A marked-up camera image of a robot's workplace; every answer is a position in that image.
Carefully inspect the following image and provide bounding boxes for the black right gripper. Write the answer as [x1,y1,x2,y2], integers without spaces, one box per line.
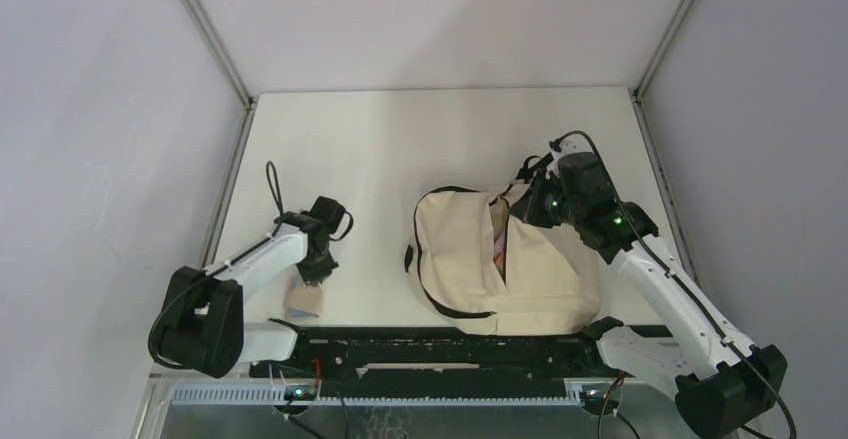
[508,168,583,229]

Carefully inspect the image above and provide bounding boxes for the tan small wallet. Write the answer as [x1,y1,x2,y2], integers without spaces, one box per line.
[283,278,325,320]

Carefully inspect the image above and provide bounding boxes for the pink highlighter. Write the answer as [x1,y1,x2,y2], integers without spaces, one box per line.
[492,222,507,276]

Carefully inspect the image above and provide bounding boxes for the cream canvas student bag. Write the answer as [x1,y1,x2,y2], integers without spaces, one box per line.
[404,178,602,336]

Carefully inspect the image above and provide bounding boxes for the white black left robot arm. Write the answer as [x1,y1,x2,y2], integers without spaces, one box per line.
[147,196,353,378]

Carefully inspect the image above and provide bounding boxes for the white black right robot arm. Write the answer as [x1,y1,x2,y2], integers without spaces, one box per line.
[510,152,788,438]

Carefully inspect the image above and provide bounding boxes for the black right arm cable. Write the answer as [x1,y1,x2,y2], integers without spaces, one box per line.
[549,130,799,439]

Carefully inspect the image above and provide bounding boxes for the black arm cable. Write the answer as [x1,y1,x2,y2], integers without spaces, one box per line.
[549,130,799,439]
[146,160,356,371]

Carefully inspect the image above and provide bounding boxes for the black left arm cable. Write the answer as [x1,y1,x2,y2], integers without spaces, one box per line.
[146,160,356,371]

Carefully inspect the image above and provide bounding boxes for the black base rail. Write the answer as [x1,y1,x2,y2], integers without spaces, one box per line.
[248,327,618,401]

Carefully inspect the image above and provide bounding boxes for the aluminium frame right post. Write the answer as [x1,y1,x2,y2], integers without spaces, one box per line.
[633,0,697,103]

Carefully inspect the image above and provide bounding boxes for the aluminium frame post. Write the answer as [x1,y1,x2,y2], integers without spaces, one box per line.
[156,0,256,113]
[633,0,697,103]

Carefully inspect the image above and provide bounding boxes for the aluminium frame left post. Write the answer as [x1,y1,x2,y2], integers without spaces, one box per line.
[156,0,256,113]

